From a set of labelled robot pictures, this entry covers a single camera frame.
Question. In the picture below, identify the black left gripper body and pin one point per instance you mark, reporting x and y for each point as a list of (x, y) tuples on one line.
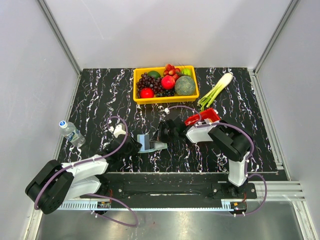
[(132, 149)]

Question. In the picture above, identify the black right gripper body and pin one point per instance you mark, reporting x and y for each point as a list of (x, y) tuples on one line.
[(165, 133)]

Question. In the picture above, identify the red plastic card tray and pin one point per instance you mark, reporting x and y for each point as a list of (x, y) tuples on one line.
[(208, 114)]

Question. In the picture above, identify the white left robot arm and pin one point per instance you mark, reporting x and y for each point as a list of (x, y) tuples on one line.
[(58, 182)]

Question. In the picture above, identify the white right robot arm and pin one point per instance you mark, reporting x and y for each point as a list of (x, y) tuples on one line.
[(233, 141)]

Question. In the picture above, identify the red round fruit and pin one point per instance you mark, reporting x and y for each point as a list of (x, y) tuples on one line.
[(146, 93)]

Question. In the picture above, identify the clear plastic water bottle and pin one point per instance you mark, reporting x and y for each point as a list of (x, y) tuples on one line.
[(71, 133)]

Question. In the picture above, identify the green spring onion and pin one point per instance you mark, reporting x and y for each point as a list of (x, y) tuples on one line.
[(208, 99)]

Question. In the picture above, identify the green netted melon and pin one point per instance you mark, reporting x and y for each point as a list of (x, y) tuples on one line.
[(185, 86)]

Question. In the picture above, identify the red pomegranate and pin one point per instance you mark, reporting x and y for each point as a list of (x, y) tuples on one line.
[(168, 82)]

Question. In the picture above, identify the dark purple grape bunch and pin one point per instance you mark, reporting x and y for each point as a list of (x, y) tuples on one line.
[(146, 81)]

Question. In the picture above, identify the green avocado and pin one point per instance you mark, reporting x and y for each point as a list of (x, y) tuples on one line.
[(154, 74)]

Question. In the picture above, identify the green apple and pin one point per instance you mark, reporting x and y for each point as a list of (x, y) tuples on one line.
[(186, 72)]

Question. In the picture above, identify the yellow plastic fruit bin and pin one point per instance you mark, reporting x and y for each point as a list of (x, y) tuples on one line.
[(168, 99)]

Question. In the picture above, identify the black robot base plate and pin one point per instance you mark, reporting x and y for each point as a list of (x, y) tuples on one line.
[(153, 189)]

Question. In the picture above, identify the aluminium frame rail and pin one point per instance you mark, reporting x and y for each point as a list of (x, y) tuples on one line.
[(99, 205)]

